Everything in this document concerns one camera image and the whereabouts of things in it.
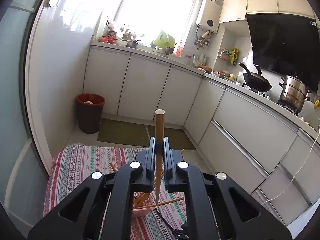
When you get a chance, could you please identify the black chopstick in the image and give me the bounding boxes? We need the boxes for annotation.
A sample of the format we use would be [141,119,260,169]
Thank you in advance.
[154,208,177,233]

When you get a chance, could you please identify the pink lattice utensil basket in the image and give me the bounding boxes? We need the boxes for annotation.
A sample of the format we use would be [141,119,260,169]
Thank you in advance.
[132,192,151,218]

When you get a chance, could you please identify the olive floor mat right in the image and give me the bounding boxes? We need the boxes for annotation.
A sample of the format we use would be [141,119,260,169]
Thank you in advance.
[145,125,196,151]

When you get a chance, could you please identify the olive floor mat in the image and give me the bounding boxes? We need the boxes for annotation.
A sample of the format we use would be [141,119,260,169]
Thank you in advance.
[145,125,196,151]
[97,119,150,147]

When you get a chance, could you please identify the olive floor mat left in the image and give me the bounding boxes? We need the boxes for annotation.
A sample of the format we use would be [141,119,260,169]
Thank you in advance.
[97,119,150,147]

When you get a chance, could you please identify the patterned pink green tablecloth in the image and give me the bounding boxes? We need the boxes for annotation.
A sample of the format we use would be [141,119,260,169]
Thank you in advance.
[43,143,190,240]

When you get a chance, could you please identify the red rimmed trash bin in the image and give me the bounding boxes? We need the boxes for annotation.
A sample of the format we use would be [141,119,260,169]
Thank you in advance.
[75,93,105,134]

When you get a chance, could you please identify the white kettle jug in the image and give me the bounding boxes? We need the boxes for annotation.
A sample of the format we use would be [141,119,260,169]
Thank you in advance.
[199,53,207,65]

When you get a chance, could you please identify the black wok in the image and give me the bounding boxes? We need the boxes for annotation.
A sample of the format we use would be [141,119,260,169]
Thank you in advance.
[239,62,272,93]

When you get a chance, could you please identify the yellow green snack bags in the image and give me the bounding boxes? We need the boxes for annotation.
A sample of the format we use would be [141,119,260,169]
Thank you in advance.
[219,48,239,66]

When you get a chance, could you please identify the red bowl on counter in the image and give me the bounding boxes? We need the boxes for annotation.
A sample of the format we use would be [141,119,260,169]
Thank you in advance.
[100,35,116,44]

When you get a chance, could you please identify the steel steamer pot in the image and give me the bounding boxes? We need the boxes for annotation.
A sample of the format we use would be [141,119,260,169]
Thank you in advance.
[277,75,312,115]

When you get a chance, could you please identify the white water heater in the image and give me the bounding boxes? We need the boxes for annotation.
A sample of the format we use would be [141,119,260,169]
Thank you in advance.
[195,0,221,34]

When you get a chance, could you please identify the black range hood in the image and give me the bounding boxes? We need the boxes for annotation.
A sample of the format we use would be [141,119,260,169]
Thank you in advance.
[247,14,319,93]

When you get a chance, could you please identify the white upper cabinets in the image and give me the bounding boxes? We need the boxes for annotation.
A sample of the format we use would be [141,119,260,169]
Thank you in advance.
[220,0,315,23]

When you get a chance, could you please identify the white power cable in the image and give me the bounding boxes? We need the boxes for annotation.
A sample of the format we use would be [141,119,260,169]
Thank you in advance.
[260,123,320,205]

